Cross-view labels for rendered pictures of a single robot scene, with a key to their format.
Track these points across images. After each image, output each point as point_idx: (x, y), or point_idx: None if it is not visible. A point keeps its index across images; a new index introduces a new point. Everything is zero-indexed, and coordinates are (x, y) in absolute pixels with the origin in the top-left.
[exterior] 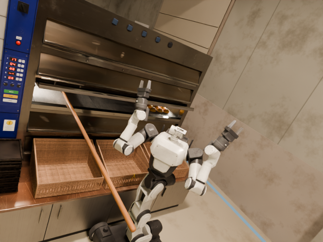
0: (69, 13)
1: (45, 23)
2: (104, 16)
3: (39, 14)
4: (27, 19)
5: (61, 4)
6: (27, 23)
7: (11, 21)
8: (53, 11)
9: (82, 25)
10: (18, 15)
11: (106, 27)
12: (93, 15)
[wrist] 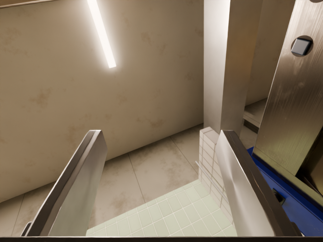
0: (287, 140)
1: (306, 185)
2: (290, 76)
3: (291, 184)
4: (293, 205)
5: (274, 146)
6: (301, 211)
7: (298, 224)
8: (286, 163)
9: (311, 125)
10: (288, 210)
11: (317, 68)
12: (288, 98)
